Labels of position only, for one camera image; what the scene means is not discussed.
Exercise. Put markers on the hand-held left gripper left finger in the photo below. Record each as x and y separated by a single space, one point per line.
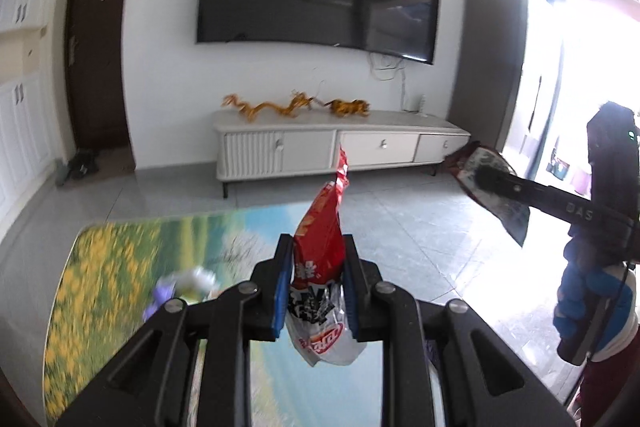
282 287

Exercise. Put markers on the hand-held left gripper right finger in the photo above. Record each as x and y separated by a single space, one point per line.
350 292

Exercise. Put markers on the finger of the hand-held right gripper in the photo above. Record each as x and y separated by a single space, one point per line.
550 204

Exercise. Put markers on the dark red white-label packet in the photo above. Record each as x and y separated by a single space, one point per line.
505 212

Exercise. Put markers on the red snack bag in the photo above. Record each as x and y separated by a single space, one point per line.
320 247

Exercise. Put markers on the person's right hand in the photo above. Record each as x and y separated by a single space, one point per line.
575 287

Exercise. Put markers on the white plastic bag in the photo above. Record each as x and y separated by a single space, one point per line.
192 282

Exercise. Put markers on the purple plastic bag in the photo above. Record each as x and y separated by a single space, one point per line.
157 302

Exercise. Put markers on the white television cabinet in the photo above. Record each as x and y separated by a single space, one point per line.
300 152

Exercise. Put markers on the tall grey cabinet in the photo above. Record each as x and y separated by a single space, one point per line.
487 67

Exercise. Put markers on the white router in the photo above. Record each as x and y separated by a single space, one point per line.
421 104

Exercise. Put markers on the orange dragon figurine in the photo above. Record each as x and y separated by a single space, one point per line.
260 107

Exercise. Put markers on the landscape printed table cover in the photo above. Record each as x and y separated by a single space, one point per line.
100 307

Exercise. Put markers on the orange tiger figurine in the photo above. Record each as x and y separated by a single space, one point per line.
347 108

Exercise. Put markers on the person's dark red clothing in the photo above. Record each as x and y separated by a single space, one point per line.
610 387

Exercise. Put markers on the black shoes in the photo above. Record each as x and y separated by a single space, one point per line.
82 164

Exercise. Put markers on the dark brown door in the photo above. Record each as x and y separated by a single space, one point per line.
100 57

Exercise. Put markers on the white wall cabinet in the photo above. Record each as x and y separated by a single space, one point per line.
25 132

